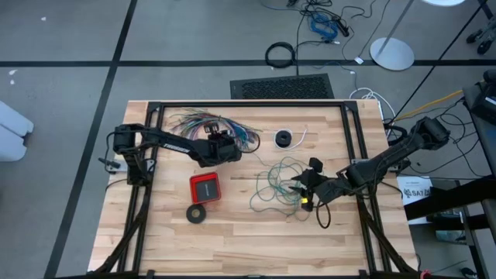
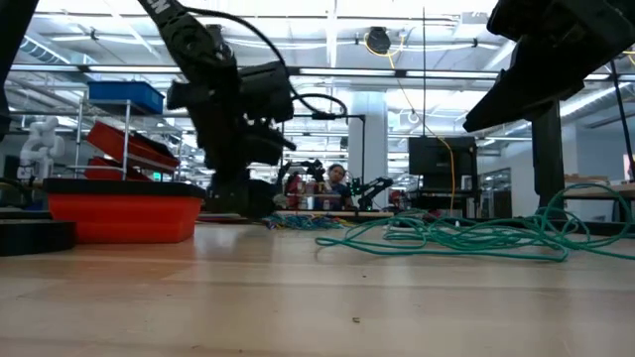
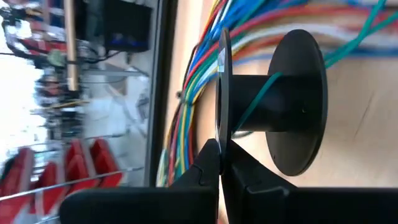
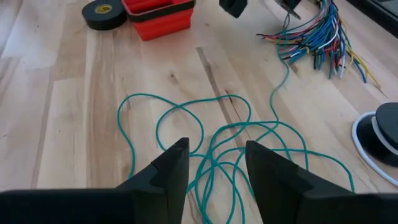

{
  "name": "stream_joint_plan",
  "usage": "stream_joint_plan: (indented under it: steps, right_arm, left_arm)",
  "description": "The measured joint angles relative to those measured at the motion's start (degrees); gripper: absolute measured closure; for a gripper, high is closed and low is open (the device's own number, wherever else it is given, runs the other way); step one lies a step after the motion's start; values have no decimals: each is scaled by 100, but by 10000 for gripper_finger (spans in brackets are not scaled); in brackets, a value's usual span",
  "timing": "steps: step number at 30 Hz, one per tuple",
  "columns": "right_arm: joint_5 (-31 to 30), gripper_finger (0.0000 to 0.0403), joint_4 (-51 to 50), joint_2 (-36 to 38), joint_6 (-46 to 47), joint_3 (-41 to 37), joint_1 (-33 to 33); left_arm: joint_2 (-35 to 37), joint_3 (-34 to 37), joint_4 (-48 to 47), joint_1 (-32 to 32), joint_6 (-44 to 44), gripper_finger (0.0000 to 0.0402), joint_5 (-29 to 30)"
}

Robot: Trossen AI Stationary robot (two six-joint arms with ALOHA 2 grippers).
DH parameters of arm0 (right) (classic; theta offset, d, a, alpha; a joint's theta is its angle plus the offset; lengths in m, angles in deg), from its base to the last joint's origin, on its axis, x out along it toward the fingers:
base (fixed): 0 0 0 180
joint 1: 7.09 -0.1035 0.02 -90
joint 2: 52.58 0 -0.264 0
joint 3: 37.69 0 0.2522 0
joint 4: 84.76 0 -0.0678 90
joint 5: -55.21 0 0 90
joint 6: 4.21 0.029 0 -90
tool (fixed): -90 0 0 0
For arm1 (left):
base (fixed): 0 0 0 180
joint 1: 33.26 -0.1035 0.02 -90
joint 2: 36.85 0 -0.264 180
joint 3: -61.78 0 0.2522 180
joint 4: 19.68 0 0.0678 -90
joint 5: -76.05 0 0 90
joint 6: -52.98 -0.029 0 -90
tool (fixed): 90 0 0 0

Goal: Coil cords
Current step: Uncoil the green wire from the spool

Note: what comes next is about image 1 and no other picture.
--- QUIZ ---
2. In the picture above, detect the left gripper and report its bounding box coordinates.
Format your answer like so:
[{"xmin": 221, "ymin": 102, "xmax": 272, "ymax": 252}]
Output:
[{"xmin": 197, "ymin": 125, "xmax": 243, "ymax": 168}]

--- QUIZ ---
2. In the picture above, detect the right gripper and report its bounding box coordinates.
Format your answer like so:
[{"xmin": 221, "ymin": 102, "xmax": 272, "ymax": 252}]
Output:
[{"xmin": 288, "ymin": 157, "xmax": 346, "ymax": 212}]

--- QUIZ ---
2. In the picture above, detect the green cord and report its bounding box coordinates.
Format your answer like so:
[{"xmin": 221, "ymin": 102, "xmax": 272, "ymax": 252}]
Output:
[{"xmin": 249, "ymin": 151, "xmax": 315, "ymax": 222}]

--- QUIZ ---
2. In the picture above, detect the white cord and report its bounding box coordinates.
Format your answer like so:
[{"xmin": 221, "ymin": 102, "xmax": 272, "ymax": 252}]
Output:
[{"xmin": 274, "ymin": 127, "xmax": 308, "ymax": 151}]

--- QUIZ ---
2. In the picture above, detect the red square tray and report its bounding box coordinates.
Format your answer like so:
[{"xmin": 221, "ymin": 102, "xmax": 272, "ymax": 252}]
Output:
[{"xmin": 188, "ymin": 171, "xmax": 222, "ymax": 205}]

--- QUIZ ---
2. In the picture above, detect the black floor vent grille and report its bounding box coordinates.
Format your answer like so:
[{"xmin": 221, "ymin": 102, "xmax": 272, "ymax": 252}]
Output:
[{"xmin": 229, "ymin": 73, "xmax": 336, "ymax": 100}]

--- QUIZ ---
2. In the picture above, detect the black tape roll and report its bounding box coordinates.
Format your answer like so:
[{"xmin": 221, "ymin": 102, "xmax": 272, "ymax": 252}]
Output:
[{"xmin": 185, "ymin": 203, "xmax": 208, "ymax": 225}]

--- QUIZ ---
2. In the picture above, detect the white paper sign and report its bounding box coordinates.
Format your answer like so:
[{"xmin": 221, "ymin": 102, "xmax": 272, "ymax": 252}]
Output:
[{"xmin": 397, "ymin": 176, "xmax": 433, "ymax": 226}]

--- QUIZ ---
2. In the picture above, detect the black side workbench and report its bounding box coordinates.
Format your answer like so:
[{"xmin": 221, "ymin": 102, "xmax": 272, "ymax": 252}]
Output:
[{"xmin": 402, "ymin": 83, "xmax": 496, "ymax": 279}]

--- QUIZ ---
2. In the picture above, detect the white round lamp base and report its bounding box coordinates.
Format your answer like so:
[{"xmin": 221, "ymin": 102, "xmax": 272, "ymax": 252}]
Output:
[{"xmin": 369, "ymin": 0, "xmax": 415, "ymax": 72}]

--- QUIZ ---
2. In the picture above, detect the black desk device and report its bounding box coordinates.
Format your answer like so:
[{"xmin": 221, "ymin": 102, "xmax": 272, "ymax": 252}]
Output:
[{"xmin": 463, "ymin": 69, "xmax": 496, "ymax": 127}]

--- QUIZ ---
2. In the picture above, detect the black caster base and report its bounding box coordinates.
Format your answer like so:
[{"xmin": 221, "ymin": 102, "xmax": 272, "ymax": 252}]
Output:
[{"xmin": 466, "ymin": 17, "xmax": 496, "ymax": 56}]

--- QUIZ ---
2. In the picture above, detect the white round lamp head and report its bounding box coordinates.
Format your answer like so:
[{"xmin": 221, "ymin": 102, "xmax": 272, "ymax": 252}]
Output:
[{"xmin": 421, "ymin": 0, "xmax": 467, "ymax": 8}]

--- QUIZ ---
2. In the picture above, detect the multicolour wire bundle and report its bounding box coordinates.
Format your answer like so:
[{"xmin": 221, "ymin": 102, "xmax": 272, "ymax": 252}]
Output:
[{"xmin": 170, "ymin": 108, "xmax": 261, "ymax": 154}]

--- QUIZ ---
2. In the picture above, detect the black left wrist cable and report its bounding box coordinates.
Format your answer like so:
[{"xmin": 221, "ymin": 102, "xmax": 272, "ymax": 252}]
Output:
[{"xmin": 239, "ymin": 133, "xmax": 261, "ymax": 154}]

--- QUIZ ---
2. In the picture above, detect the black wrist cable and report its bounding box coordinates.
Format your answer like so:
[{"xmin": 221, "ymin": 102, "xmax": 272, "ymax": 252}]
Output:
[
  {"xmin": 315, "ymin": 201, "xmax": 332, "ymax": 229},
  {"xmin": 239, "ymin": 133, "xmax": 261, "ymax": 154}
]

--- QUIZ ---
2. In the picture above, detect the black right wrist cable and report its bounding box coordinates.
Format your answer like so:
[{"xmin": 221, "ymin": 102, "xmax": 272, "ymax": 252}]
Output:
[{"xmin": 315, "ymin": 201, "xmax": 332, "ymax": 229}]

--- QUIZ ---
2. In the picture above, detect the black coiled floor cable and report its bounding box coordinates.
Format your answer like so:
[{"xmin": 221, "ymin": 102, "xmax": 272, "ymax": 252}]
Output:
[{"xmin": 264, "ymin": 41, "xmax": 298, "ymax": 70}]

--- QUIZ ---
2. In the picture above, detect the black corrugated hose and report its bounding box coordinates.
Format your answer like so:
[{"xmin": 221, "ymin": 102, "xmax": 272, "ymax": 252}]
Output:
[{"xmin": 383, "ymin": 122, "xmax": 408, "ymax": 147}]

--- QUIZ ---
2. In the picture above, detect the white floor cable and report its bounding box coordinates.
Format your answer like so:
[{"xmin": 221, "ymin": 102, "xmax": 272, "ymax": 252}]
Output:
[{"xmin": 349, "ymin": 87, "xmax": 396, "ymax": 125}]

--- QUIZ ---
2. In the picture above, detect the blue coiled cable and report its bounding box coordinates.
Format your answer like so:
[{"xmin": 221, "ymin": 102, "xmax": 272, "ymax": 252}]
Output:
[{"xmin": 309, "ymin": 12, "xmax": 339, "ymax": 40}]

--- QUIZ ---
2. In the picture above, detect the yellow floor cable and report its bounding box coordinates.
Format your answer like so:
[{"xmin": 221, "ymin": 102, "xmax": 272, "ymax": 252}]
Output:
[{"xmin": 393, "ymin": 89, "xmax": 465, "ymax": 122}]

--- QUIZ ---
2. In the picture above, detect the black power adapter cable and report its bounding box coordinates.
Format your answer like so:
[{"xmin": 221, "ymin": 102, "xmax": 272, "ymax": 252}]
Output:
[{"xmin": 260, "ymin": 0, "xmax": 384, "ymax": 46}]

